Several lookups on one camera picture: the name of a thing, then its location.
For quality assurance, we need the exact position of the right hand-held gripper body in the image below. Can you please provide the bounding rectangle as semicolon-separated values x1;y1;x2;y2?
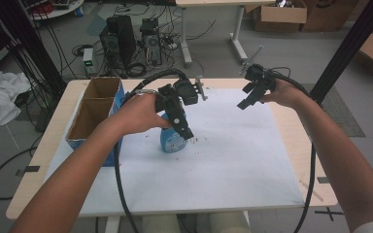
239;45;277;95

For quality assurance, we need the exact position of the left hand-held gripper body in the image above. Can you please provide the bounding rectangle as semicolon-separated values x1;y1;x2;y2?
154;76;208;130

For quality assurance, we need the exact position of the blue plastic bottle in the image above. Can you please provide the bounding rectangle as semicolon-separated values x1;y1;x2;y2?
159;112;187;153

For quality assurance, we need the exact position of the person's right hand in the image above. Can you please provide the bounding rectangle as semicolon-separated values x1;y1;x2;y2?
259;79;309;110

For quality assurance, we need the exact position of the person's left hand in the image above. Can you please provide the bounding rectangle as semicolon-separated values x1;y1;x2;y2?
108;91;173;137

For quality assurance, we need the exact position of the white table mat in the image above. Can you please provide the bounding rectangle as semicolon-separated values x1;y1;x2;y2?
44;86;306;217

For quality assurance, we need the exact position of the small black computer tower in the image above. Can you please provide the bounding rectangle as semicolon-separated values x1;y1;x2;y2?
139;17;163;67

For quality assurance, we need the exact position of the white-legged desk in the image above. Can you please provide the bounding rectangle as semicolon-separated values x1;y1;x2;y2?
174;0;277;69

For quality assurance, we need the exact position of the open brown cardboard box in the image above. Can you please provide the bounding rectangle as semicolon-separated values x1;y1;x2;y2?
252;0;309;34

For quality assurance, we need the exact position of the large black computer tower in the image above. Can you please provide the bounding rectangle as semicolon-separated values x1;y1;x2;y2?
98;15;138;67

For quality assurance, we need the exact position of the blue cardboard box with divider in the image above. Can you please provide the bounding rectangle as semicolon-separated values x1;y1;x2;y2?
65;76;126;168

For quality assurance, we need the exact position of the closed brown cardboard box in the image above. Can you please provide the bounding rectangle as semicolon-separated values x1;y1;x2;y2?
299;0;361;33

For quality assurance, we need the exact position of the black metal stand beam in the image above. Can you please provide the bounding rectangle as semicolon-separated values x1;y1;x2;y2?
308;0;373;105

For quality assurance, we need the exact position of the grey power supply unit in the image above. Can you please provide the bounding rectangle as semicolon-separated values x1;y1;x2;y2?
82;47;95;76

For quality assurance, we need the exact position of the round white table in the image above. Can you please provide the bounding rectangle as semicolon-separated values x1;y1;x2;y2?
18;0;85;21

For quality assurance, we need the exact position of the white crumpled cloth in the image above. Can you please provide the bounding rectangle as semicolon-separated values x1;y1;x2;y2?
0;70;32;130

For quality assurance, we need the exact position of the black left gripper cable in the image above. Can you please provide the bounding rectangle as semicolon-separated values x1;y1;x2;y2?
112;68;189;233

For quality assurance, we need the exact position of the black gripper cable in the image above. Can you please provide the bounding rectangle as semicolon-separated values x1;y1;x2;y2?
265;66;317;233
112;68;189;233

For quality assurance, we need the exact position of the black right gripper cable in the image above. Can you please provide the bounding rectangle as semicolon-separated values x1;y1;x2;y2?
265;66;317;233

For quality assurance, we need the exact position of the black metal stand with cables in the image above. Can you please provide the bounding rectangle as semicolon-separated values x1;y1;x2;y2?
0;0;68;98

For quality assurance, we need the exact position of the black floor cable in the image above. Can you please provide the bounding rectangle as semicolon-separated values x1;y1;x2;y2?
0;135;47;201

